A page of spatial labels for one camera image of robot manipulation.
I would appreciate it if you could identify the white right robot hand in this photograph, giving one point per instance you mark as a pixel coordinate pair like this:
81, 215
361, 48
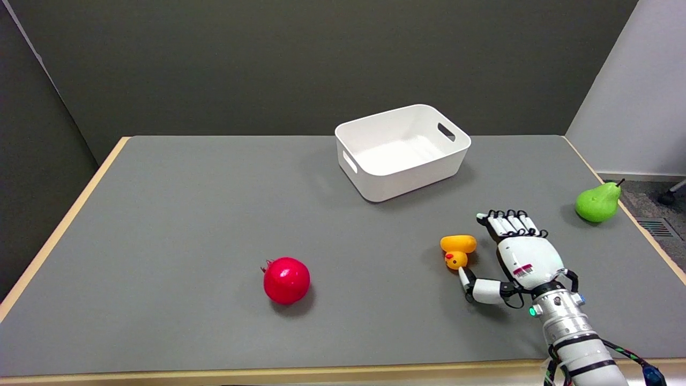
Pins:
528, 260

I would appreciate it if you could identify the yellow rubber duck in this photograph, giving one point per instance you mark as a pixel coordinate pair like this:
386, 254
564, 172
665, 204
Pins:
457, 249

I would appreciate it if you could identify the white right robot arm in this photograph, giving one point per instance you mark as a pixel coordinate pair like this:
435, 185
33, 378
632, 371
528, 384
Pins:
576, 332

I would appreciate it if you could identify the green pear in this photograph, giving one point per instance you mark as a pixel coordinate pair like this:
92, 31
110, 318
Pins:
599, 201

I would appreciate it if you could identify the floor vent grille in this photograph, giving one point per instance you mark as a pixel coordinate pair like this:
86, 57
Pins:
657, 228

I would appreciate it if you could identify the black chair caster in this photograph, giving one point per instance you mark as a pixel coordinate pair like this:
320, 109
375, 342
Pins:
667, 197

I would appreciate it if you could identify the white plastic bin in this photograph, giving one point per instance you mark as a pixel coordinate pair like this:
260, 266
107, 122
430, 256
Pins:
402, 153

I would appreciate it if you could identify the red pomegranate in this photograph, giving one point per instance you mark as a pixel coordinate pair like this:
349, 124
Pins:
286, 280

